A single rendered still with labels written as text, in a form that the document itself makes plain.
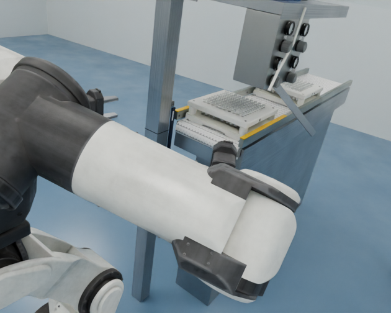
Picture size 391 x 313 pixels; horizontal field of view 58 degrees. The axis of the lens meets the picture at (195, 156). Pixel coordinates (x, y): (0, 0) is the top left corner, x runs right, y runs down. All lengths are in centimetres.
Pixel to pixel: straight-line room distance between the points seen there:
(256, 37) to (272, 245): 73
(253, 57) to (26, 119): 75
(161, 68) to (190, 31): 388
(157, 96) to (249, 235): 87
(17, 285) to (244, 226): 52
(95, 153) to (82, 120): 4
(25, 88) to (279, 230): 30
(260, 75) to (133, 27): 465
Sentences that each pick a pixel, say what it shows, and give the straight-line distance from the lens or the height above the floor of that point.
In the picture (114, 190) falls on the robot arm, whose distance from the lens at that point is 35.
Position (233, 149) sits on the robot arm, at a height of 103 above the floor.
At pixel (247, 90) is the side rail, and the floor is 92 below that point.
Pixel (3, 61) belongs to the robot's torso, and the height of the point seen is 123.
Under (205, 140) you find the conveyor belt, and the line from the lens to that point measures 120.
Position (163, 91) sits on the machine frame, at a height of 101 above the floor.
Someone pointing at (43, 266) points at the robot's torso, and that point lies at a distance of 80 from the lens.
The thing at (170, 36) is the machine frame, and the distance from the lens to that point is 114.
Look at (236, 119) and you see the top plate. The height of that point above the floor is 96.
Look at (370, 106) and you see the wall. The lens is 441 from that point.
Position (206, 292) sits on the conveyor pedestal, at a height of 8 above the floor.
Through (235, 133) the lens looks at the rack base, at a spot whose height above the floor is 92.
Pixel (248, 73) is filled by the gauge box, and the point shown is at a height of 113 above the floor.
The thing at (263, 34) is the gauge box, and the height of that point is 125.
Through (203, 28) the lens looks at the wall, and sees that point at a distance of 492.
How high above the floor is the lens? 138
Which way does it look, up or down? 28 degrees down
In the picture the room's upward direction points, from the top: 9 degrees clockwise
